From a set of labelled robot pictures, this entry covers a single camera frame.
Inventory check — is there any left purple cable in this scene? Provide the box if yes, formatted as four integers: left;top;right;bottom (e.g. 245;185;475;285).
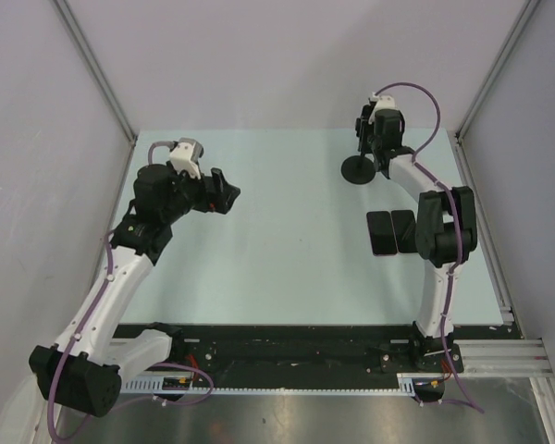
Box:
45;140;215;440

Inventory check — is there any silver phone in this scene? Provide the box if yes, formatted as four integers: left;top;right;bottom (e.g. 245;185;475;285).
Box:
391;210;417;254

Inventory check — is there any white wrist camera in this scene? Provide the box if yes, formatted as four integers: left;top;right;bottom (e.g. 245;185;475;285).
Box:
169;138;204;179
368;92;398;125

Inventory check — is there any black phone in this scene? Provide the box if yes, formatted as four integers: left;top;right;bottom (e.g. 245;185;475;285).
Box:
355;104;373;139
366;211;398;256

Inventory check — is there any aluminium frame post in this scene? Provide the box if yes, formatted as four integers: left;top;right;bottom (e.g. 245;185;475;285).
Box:
453;0;543;143
50;0;137;145

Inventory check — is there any left aluminium frame post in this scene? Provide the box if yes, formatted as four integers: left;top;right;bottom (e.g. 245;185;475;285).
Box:
50;0;137;145

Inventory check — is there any right aluminium frame post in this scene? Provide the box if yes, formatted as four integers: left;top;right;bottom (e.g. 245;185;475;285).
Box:
453;0;543;143

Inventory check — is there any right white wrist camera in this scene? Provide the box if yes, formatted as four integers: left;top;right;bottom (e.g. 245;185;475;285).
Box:
368;92;398;125

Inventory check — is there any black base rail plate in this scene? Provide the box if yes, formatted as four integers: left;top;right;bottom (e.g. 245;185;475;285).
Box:
115;323;524;390

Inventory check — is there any right black pole phone stand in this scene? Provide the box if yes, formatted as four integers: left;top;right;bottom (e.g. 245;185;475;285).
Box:
339;115;378;185

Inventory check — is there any white slotted cable duct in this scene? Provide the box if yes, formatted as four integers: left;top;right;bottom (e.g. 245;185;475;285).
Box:
120;374;415;397

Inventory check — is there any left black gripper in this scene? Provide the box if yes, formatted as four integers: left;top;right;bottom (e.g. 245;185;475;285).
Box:
161;163;240;223

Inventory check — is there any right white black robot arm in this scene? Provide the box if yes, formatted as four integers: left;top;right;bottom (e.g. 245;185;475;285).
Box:
355;95;478;371

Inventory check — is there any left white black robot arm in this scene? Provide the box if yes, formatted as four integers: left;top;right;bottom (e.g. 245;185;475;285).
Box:
29;164;241;417

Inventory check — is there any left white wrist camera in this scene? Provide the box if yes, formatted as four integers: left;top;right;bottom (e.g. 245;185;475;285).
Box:
169;138;204;179

